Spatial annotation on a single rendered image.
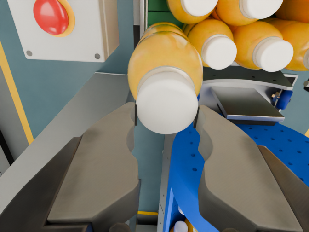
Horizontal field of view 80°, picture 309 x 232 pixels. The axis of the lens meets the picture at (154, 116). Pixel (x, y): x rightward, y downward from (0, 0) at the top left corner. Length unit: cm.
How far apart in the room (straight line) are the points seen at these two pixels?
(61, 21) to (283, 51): 26
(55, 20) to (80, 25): 3
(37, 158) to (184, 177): 57
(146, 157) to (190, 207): 159
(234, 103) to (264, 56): 14
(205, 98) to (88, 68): 115
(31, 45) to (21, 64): 144
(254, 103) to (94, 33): 31
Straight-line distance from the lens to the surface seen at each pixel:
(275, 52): 28
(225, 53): 26
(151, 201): 242
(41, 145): 81
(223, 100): 39
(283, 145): 41
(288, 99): 47
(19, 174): 73
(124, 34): 136
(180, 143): 34
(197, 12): 24
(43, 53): 28
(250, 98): 43
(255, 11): 26
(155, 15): 43
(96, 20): 24
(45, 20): 25
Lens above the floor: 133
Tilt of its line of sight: 58 degrees down
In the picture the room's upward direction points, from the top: 177 degrees counter-clockwise
